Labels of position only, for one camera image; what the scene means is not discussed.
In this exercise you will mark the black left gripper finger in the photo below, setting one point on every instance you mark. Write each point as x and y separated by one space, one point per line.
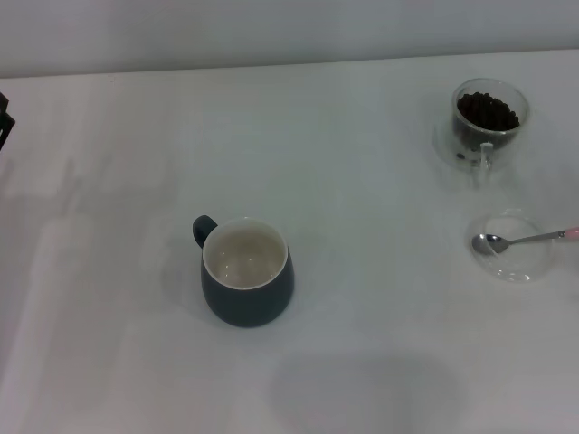
5 118

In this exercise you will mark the dark grey mug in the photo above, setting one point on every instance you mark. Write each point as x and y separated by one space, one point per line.
244 307

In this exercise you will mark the heap of coffee beans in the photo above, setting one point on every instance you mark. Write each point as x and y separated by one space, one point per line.
488 110

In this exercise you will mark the small empty clear glass dish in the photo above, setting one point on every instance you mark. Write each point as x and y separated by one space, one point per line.
520 267

